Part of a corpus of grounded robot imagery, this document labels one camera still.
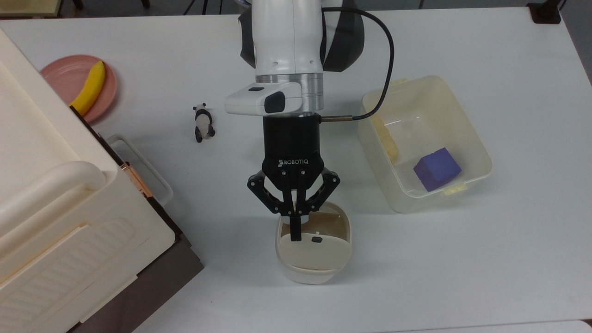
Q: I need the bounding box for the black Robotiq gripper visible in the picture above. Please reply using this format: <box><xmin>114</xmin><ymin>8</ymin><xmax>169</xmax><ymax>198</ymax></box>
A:
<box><xmin>247</xmin><ymin>115</ymin><xmax>342</xmax><ymax>242</ymax></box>

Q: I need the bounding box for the beige trash can lid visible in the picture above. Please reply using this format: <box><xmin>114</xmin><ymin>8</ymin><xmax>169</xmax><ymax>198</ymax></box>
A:
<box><xmin>277</xmin><ymin>230</ymin><xmax>352</xmax><ymax>273</ymax></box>

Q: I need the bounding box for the beige small trash can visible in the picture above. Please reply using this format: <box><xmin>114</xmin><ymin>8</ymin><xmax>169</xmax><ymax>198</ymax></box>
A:
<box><xmin>276</xmin><ymin>201</ymin><xmax>353</xmax><ymax>285</ymax></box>

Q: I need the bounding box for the pale yellow toy fry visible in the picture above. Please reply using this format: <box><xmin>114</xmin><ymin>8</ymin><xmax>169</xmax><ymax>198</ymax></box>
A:
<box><xmin>371</xmin><ymin>117</ymin><xmax>399</xmax><ymax>162</ymax></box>

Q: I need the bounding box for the small panda figurine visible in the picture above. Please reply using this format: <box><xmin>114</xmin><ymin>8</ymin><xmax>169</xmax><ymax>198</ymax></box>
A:
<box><xmin>193</xmin><ymin>103</ymin><xmax>216</xmax><ymax>143</ymax></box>

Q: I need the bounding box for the purple foam cube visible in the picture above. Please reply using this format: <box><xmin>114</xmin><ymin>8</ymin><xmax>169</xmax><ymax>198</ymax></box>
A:
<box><xmin>413</xmin><ymin>148</ymin><xmax>462</xmax><ymax>192</ymax></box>

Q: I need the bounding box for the orange box latch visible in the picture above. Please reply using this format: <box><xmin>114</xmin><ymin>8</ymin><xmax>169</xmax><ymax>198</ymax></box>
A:
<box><xmin>120</xmin><ymin>162</ymin><xmax>152</xmax><ymax>198</ymax></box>

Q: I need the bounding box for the white translucent plastic bin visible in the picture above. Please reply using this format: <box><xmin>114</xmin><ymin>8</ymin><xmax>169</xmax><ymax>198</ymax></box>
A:
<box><xmin>358</xmin><ymin>75</ymin><xmax>493</xmax><ymax>214</ymax></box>

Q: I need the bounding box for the yellow toy banana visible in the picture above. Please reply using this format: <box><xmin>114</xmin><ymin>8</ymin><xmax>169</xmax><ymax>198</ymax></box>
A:
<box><xmin>69</xmin><ymin>61</ymin><xmax>106</xmax><ymax>116</ymax></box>

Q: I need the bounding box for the cream plastic storage box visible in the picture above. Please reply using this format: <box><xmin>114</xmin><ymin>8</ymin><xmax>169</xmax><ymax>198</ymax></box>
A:
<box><xmin>0</xmin><ymin>28</ymin><xmax>176</xmax><ymax>333</ymax></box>

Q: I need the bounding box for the pink round plate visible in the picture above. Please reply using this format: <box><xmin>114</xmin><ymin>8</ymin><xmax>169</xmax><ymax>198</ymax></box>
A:
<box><xmin>40</xmin><ymin>55</ymin><xmax>117</xmax><ymax>123</ymax></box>

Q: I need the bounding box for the light wooden side table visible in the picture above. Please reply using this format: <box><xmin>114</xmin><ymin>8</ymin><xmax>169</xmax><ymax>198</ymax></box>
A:
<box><xmin>0</xmin><ymin>0</ymin><xmax>63</xmax><ymax>17</ymax></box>

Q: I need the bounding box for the white drawer handle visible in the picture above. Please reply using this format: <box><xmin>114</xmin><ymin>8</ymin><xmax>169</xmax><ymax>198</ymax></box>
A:
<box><xmin>106</xmin><ymin>134</ymin><xmax>174</xmax><ymax>207</ymax></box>

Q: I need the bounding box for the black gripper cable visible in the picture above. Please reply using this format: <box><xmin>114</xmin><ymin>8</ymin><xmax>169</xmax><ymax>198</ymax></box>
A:
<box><xmin>320</xmin><ymin>6</ymin><xmax>395</xmax><ymax>123</ymax></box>

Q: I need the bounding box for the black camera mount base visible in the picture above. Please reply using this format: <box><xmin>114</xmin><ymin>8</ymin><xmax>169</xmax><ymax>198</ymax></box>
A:
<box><xmin>527</xmin><ymin>2</ymin><xmax>563</xmax><ymax>25</ymax></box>

